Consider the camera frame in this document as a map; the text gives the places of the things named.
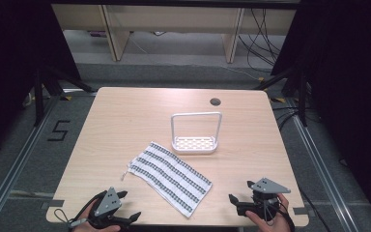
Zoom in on aluminium floor rail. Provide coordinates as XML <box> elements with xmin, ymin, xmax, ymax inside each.
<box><xmin>286</xmin><ymin>96</ymin><xmax>360</xmax><ymax>232</ymax></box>
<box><xmin>0</xmin><ymin>95</ymin><xmax>61</xmax><ymax>232</ymax></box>

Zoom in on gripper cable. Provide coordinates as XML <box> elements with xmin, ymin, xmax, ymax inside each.
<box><xmin>53</xmin><ymin>208</ymin><xmax>88</xmax><ymax>229</ymax></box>
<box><xmin>277</xmin><ymin>200</ymin><xmax>297</xmax><ymax>232</ymax></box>

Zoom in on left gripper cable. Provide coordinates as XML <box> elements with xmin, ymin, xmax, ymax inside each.
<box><xmin>53</xmin><ymin>208</ymin><xmax>88</xmax><ymax>229</ymax></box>

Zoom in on white striped dish towel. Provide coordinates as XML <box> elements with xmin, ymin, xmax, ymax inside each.
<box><xmin>121</xmin><ymin>140</ymin><xmax>214</xmax><ymax>219</ymax></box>

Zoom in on white rack with handle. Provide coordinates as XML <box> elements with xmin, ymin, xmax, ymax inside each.
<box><xmin>170</xmin><ymin>111</ymin><xmax>223</xmax><ymax>156</ymax></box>

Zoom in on dark curtain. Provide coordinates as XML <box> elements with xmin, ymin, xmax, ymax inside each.
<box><xmin>270</xmin><ymin>0</ymin><xmax>371</xmax><ymax>231</ymax></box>
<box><xmin>0</xmin><ymin>0</ymin><xmax>82</xmax><ymax>163</ymax></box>

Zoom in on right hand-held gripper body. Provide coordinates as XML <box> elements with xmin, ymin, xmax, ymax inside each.
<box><xmin>236</xmin><ymin>177</ymin><xmax>292</xmax><ymax>223</ymax></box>

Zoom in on bundle of black cables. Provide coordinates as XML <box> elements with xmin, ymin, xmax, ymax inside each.
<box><xmin>237</xmin><ymin>8</ymin><xmax>286</xmax><ymax>73</ymax></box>

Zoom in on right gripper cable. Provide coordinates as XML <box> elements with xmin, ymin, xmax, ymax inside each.
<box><xmin>277</xmin><ymin>200</ymin><xmax>297</xmax><ymax>232</ymax></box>

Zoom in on black metal stand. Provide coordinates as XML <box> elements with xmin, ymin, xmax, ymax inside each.
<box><xmin>32</xmin><ymin>66</ymin><xmax>96</xmax><ymax>128</ymax></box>
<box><xmin>253</xmin><ymin>66</ymin><xmax>310</xmax><ymax>128</ymax></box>

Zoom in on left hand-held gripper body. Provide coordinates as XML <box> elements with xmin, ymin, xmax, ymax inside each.
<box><xmin>87</xmin><ymin>187</ymin><xmax>131</xmax><ymax>230</ymax></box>

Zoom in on person's left hand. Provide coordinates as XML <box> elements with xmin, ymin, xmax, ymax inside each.
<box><xmin>71</xmin><ymin>199</ymin><xmax>122</xmax><ymax>232</ymax></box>

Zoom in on person's right hand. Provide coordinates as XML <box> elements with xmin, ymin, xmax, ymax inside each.
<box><xmin>245</xmin><ymin>192</ymin><xmax>293</xmax><ymax>232</ymax></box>

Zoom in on white floor cable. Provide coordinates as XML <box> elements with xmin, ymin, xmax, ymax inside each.
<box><xmin>220</xmin><ymin>63</ymin><xmax>263</xmax><ymax>81</ymax></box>

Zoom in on beige wooden desk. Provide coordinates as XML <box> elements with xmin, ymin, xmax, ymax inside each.
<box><xmin>50</xmin><ymin>3</ymin><xmax>298</xmax><ymax>64</ymax></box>

